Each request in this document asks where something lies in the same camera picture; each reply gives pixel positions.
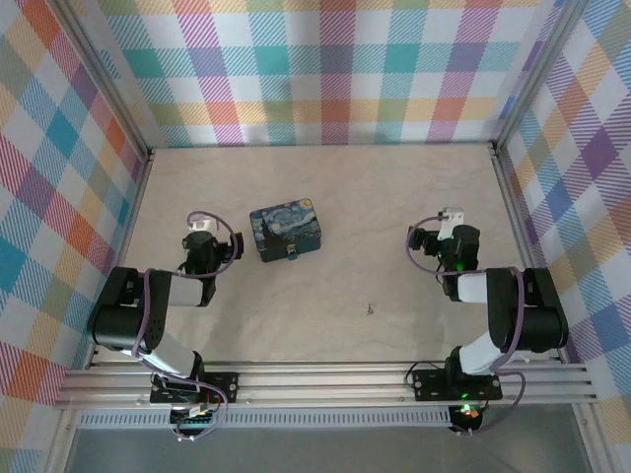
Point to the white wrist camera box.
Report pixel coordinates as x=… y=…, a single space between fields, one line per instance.
x=452 y=219
x=202 y=224

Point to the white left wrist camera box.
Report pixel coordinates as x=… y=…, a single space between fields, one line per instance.
x=202 y=224

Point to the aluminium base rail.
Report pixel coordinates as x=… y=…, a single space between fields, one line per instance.
x=320 y=382

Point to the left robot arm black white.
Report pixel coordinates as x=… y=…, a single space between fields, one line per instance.
x=116 y=315

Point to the aluminium table side rail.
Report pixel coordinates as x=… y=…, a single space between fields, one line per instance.
x=517 y=222

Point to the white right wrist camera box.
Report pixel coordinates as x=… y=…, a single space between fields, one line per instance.
x=452 y=219

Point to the starry night print tin box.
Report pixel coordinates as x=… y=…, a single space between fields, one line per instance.
x=283 y=224

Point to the aluminium frame post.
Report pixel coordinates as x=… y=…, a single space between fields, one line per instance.
x=537 y=74
x=106 y=84

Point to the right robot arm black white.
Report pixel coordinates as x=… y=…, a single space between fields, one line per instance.
x=535 y=315

